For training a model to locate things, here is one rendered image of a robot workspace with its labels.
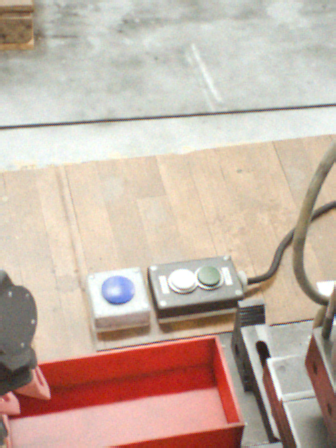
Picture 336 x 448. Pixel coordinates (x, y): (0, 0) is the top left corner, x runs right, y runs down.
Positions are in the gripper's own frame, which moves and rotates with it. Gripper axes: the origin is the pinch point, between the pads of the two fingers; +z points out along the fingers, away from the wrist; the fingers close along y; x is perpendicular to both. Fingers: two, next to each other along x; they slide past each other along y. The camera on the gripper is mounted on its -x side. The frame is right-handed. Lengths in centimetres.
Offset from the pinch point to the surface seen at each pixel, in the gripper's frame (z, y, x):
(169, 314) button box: 24.9, 8.1, 20.1
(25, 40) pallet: 101, -32, 171
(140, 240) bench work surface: 25.7, 6.8, 33.1
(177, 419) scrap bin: 25.2, 5.7, 6.6
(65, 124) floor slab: 107, -29, 145
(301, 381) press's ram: 8.5, 23.6, -5.5
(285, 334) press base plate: 33.0, 19.0, 16.0
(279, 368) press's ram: 7.6, 22.2, -3.8
